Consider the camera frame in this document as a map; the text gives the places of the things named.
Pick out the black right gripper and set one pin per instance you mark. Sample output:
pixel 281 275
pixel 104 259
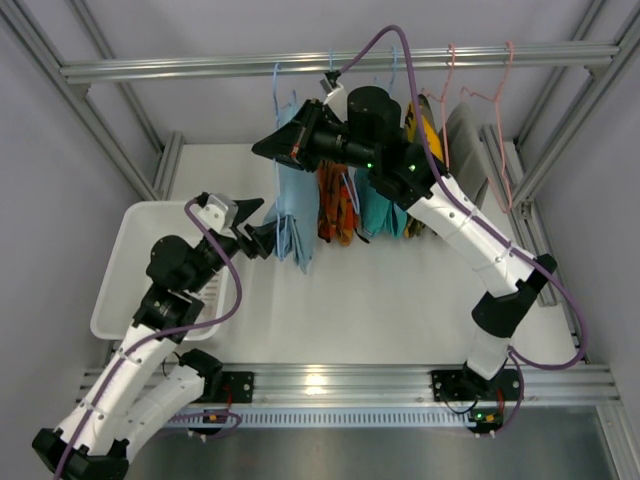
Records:
pixel 308 138

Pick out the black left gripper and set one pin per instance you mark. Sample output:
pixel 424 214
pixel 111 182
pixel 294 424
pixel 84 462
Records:
pixel 240 236

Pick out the light blue trousers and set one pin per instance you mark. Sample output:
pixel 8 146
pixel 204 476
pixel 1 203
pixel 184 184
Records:
pixel 295 212

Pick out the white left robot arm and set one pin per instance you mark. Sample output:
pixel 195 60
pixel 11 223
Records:
pixel 101 436

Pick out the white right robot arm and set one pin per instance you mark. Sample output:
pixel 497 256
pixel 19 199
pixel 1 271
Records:
pixel 413 179

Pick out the orange camouflage trousers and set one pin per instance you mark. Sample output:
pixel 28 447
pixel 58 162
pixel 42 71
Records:
pixel 337 221

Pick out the teal trousers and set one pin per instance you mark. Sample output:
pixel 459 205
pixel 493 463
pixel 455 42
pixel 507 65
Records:
pixel 378 215

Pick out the yellow camouflage trousers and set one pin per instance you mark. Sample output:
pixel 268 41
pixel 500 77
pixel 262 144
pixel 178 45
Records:
pixel 413 227

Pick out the grey trousers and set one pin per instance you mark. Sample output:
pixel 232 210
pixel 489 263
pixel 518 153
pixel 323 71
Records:
pixel 468 156

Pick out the white plastic basket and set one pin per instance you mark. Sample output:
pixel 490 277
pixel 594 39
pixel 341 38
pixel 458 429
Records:
pixel 120 270

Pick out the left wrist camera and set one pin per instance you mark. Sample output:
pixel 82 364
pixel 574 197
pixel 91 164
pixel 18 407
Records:
pixel 218 212

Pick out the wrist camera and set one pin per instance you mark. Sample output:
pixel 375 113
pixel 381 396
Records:
pixel 218 212
pixel 336 95

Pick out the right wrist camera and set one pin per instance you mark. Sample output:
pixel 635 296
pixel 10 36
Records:
pixel 336 95

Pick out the aluminium front rail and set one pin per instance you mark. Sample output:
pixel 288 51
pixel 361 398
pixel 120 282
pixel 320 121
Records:
pixel 333 386

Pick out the pink wire hanger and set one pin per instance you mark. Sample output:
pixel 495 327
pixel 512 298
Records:
pixel 441 100
pixel 506 205

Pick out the slotted cable duct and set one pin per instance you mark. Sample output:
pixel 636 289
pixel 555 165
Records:
pixel 350 417

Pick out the aluminium frame right struts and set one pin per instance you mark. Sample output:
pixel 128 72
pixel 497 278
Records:
pixel 578 155

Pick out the aluminium frame struts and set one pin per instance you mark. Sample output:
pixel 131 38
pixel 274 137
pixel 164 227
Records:
pixel 578 155
pixel 42 52

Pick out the aluminium frame left struts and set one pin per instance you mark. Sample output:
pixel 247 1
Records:
pixel 42 52

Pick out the aluminium hanging rail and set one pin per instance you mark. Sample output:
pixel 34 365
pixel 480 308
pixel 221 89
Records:
pixel 571 53

